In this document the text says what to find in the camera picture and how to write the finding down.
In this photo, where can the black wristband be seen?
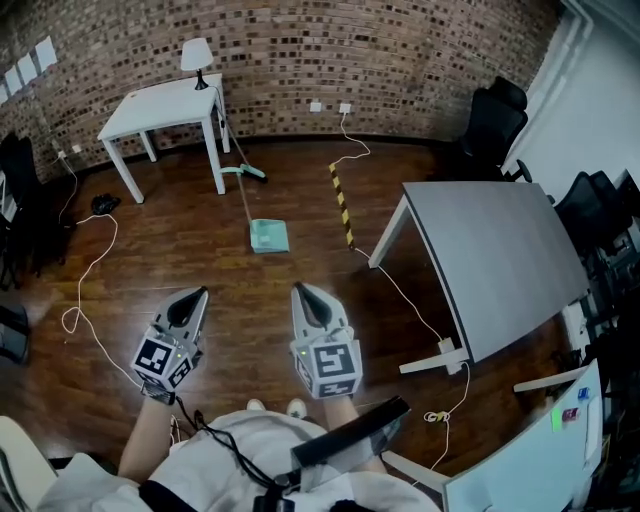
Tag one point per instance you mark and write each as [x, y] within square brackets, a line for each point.
[159, 394]

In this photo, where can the black plastic bag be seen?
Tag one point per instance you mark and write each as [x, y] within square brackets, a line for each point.
[105, 204]

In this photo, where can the person's left white shoe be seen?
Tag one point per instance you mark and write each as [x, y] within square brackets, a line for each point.
[255, 405]

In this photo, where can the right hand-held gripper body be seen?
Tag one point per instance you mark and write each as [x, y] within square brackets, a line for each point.
[330, 365]

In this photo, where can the white table lamp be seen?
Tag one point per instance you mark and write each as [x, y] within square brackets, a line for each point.
[196, 52]

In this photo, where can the black office chair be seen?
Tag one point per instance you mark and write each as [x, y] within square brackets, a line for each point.
[495, 125]
[595, 210]
[25, 200]

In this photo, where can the person's white shoe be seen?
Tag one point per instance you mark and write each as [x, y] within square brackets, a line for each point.
[255, 405]
[296, 407]

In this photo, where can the white power strip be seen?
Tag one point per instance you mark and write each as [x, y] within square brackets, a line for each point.
[452, 355]

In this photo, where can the black chest-mounted device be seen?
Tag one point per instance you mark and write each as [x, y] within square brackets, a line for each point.
[345, 445]

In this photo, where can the person's right white shoe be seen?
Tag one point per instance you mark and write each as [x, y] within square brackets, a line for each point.
[296, 407]

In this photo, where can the yellow black striped floor strip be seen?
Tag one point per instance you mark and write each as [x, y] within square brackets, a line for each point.
[342, 205]

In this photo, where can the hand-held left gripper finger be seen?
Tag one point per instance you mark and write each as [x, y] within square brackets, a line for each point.
[197, 320]
[162, 315]

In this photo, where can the white square table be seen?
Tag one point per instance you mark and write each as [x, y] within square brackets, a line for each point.
[160, 107]

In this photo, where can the person's left forearm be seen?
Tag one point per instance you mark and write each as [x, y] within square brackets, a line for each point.
[142, 440]

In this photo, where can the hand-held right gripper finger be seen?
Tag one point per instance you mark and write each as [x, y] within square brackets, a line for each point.
[299, 320]
[330, 315]

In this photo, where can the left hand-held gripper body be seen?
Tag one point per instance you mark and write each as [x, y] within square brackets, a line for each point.
[162, 357]

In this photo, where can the white desk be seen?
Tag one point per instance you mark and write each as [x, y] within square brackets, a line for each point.
[530, 465]

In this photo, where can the grey desk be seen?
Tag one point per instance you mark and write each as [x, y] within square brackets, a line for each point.
[495, 260]

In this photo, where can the teal broom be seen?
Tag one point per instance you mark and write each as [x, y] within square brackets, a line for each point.
[254, 172]

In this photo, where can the person's white shirt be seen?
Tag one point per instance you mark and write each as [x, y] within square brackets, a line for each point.
[210, 470]

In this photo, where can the person's right forearm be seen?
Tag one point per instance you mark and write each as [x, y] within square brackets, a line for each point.
[340, 412]

